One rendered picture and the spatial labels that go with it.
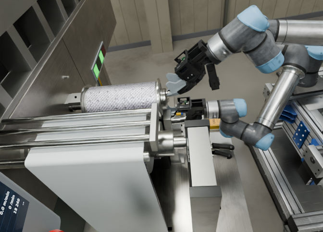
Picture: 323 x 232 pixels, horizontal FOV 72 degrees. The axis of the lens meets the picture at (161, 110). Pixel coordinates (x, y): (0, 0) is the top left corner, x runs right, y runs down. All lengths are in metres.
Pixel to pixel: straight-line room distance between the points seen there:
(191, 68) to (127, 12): 2.81
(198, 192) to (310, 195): 1.53
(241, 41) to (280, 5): 3.36
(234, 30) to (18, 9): 0.57
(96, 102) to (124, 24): 2.77
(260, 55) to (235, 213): 0.57
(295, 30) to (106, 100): 0.62
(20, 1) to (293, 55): 0.97
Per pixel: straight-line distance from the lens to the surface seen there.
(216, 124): 1.13
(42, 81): 0.76
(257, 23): 0.64
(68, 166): 0.49
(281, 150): 2.00
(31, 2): 0.81
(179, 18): 3.52
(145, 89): 0.75
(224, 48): 0.65
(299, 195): 1.85
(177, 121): 0.80
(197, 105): 0.91
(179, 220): 0.93
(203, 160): 0.41
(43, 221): 0.19
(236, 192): 0.98
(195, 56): 0.68
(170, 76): 0.76
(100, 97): 0.78
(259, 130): 0.96
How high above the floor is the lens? 1.79
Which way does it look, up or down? 46 degrees down
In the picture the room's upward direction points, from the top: 10 degrees counter-clockwise
